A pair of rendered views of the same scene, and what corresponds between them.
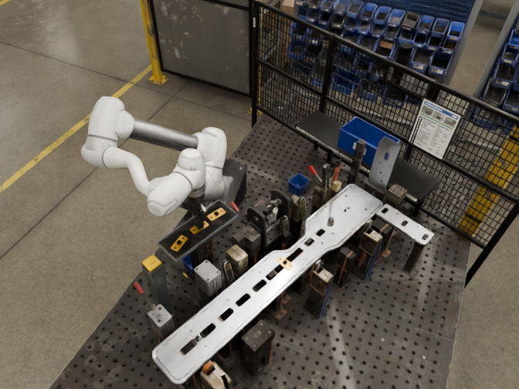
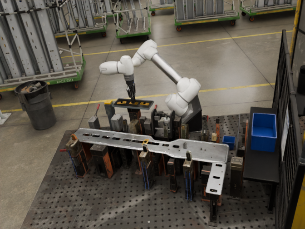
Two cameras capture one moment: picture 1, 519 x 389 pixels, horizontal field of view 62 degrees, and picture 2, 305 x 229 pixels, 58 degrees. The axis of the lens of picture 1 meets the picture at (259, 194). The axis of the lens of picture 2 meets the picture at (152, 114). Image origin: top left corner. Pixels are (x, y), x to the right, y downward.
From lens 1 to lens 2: 2.00 m
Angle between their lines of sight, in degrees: 54
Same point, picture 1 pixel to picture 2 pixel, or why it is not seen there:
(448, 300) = not seen: outside the picture
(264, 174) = (226, 130)
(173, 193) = (106, 65)
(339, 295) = (165, 191)
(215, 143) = (188, 85)
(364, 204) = (215, 155)
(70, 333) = not seen: hidden behind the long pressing
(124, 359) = not seen: hidden behind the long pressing
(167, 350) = (82, 130)
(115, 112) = (147, 45)
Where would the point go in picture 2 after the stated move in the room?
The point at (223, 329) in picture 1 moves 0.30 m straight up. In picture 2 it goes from (98, 139) to (90, 110)
